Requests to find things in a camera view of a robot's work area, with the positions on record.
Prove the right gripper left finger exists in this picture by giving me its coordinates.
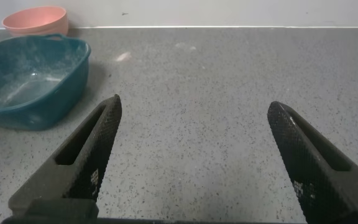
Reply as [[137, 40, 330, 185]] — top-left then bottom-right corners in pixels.
[[7, 94, 123, 218]]

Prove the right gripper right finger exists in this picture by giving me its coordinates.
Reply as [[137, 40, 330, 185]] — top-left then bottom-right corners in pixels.
[[267, 101, 358, 224]]

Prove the pink bowl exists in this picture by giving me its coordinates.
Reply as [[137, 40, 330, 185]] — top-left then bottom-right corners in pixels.
[[1, 6, 70, 37]]

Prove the teal plastic basin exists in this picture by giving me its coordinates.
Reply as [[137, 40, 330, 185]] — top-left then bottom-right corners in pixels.
[[0, 33, 92, 131]]

